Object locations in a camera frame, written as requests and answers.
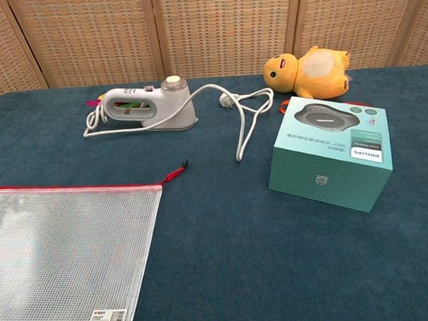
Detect clear mesh zipper pouch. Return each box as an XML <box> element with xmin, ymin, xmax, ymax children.
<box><xmin>0</xmin><ymin>179</ymin><xmax>169</xmax><ymax>321</ymax></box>

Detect wicker folding screen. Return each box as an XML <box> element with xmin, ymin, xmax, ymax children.
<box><xmin>0</xmin><ymin>0</ymin><xmax>428</xmax><ymax>105</ymax></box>

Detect white power cord with plug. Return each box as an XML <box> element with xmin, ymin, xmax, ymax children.
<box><xmin>81</xmin><ymin>81</ymin><xmax>277</xmax><ymax>169</ymax></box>

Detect white handheld garment steamer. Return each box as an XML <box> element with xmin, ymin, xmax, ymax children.
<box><xmin>98</xmin><ymin>74</ymin><xmax>200</xmax><ymax>134</ymax></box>

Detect teal Philips speaker box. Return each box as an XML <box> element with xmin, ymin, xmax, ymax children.
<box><xmin>264</xmin><ymin>91</ymin><xmax>396</xmax><ymax>218</ymax></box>

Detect blue carpet table cover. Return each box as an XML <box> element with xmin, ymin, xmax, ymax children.
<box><xmin>0</xmin><ymin>64</ymin><xmax>428</xmax><ymax>321</ymax></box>

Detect yellow plush toy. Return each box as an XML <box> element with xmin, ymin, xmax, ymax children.
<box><xmin>261</xmin><ymin>43</ymin><xmax>354</xmax><ymax>103</ymax></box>

